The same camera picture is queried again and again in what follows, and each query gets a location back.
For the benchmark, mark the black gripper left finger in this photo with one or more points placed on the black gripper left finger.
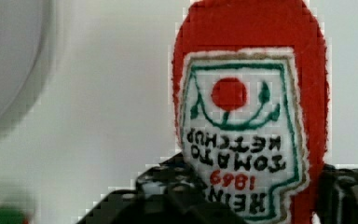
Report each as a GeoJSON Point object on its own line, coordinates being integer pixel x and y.
{"type": "Point", "coordinates": [169, 193]}

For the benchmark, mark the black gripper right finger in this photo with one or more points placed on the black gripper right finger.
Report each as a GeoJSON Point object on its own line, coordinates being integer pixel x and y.
{"type": "Point", "coordinates": [337, 201]}

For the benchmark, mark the red plush ketchup bottle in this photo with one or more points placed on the red plush ketchup bottle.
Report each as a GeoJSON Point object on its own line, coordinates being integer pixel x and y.
{"type": "Point", "coordinates": [250, 96]}

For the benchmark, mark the red toy strawberry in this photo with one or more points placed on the red toy strawberry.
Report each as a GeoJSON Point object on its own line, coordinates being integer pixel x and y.
{"type": "Point", "coordinates": [12, 216]}

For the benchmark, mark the round grey plate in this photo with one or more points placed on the round grey plate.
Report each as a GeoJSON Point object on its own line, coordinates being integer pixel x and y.
{"type": "Point", "coordinates": [24, 28]}

